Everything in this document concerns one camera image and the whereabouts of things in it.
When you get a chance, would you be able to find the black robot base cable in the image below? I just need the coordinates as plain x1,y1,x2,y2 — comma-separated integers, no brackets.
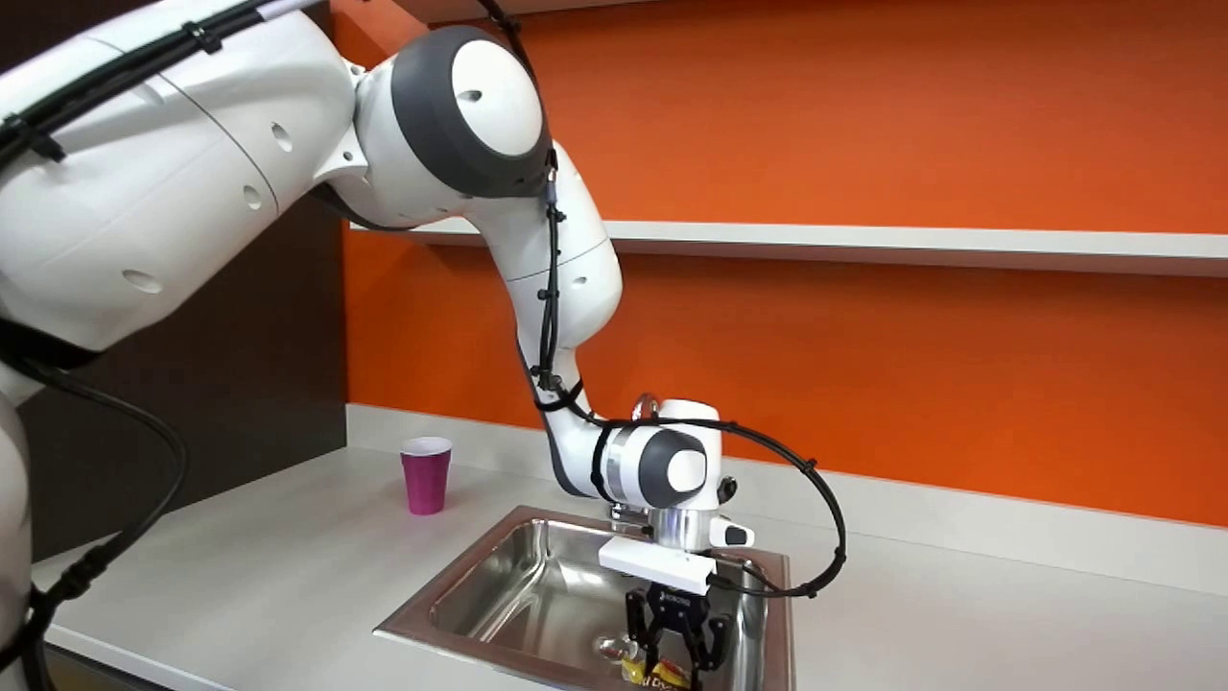
0,313,190,691

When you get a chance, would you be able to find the dark wood cabinet panel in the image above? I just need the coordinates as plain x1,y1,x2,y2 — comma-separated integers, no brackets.
0,0,354,562

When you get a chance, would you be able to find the long white wall shelf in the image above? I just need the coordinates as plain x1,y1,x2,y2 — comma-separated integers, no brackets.
346,209,1228,278

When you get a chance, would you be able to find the high white wall shelf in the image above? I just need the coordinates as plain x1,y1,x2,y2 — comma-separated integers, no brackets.
424,0,666,28

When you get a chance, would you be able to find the stainless steel sink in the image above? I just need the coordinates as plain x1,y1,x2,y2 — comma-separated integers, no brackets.
370,497,803,691

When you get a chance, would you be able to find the chrome faucet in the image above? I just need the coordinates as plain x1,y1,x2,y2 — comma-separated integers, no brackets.
630,391,743,511

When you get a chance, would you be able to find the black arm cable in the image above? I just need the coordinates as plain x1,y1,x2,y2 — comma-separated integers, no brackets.
0,0,851,607

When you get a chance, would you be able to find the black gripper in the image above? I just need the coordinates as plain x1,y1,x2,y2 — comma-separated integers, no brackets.
622,577,735,680

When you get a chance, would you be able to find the pink plastic cup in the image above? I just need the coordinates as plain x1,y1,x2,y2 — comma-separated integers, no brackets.
396,433,459,518

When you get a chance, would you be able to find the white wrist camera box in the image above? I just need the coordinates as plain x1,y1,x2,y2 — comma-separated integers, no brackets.
594,515,761,602

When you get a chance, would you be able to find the round sink drain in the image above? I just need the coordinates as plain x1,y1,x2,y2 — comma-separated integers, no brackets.
592,628,642,671

